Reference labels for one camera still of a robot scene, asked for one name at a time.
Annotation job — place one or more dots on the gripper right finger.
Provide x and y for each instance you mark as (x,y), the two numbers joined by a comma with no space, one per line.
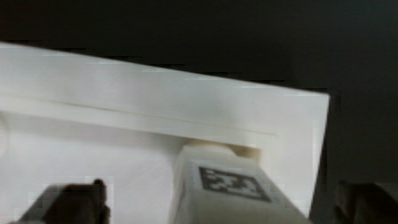
(366,203)

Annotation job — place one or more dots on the white table leg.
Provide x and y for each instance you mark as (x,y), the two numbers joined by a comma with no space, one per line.
(224,191)

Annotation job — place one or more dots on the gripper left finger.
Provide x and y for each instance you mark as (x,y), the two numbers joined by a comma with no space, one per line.
(71,204)

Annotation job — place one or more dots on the white square table top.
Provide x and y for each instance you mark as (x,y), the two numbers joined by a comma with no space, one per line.
(100,116)

